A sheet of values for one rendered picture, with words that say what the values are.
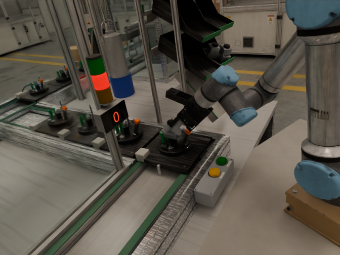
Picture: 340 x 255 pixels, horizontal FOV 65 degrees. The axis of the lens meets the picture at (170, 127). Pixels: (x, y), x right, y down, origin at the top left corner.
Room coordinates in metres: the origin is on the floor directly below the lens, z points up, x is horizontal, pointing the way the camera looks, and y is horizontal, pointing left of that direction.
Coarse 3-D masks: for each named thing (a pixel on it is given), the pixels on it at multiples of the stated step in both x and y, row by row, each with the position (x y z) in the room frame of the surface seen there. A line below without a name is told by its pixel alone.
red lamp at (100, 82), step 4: (92, 76) 0.83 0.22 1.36; (96, 76) 0.83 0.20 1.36; (100, 76) 0.83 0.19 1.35; (104, 76) 0.84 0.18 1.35; (92, 80) 0.84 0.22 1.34; (96, 80) 0.83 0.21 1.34; (100, 80) 0.83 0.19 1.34; (104, 80) 0.83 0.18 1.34; (96, 84) 0.83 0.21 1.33; (100, 84) 0.83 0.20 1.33; (104, 84) 0.83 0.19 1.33; (108, 84) 0.84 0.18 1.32; (96, 88) 0.83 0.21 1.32; (100, 88) 0.83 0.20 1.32; (104, 88) 0.83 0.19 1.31
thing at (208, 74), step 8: (168, 32) 1.26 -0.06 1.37; (184, 32) 1.28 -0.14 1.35; (160, 40) 1.22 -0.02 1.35; (168, 40) 1.19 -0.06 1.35; (184, 40) 1.29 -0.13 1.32; (192, 40) 1.25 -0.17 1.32; (160, 48) 1.23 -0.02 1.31; (168, 48) 1.19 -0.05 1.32; (184, 48) 1.29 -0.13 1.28; (192, 48) 1.26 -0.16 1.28; (200, 48) 1.22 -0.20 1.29; (168, 56) 1.20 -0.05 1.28; (176, 56) 1.16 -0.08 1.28; (184, 56) 1.13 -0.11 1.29; (192, 56) 1.23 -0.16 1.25; (200, 56) 1.23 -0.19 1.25; (184, 64) 1.14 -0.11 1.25; (192, 64) 1.16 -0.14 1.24; (200, 64) 1.17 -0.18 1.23; (208, 64) 1.18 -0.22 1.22; (216, 64) 1.17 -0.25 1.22; (192, 72) 1.11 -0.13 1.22; (200, 72) 1.08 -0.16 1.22; (208, 72) 1.12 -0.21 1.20
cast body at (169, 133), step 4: (168, 120) 0.94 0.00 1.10; (172, 120) 0.94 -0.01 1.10; (164, 124) 0.93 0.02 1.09; (168, 124) 0.93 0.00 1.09; (164, 128) 0.93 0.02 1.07; (180, 128) 0.94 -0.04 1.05; (164, 132) 0.93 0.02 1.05; (168, 132) 0.92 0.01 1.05; (172, 132) 0.91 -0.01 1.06; (164, 136) 0.93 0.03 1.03; (168, 136) 0.92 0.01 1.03; (172, 136) 0.91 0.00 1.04; (176, 136) 0.90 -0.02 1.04
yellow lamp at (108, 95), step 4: (108, 88) 0.84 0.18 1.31; (96, 92) 0.84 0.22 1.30; (100, 92) 0.83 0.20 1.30; (104, 92) 0.83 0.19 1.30; (108, 92) 0.83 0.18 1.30; (100, 96) 0.83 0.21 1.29; (104, 96) 0.83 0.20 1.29; (108, 96) 0.83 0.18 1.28; (112, 96) 0.85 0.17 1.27; (100, 100) 0.83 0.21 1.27; (104, 100) 0.83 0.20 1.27; (108, 100) 0.83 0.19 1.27; (112, 100) 0.84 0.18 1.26
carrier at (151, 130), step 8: (128, 120) 1.14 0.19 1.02; (120, 128) 1.12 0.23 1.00; (128, 128) 1.08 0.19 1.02; (144, 128) 1.14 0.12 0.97; (152, 128) 1.12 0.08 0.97; (160, 128) 1.11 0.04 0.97; (120, 136) 1.04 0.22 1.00; (128, 136) 1.05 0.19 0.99; (136, 136) 1.04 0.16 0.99; (144, 136) 1.06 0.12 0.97; (152, 136) 1.05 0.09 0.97; (120, 144) 1.02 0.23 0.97; (128, 144) 1.01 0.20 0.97; (136, 144) 1.00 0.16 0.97; (144, 144) 0.99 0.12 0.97; (128, 152) 0.95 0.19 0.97
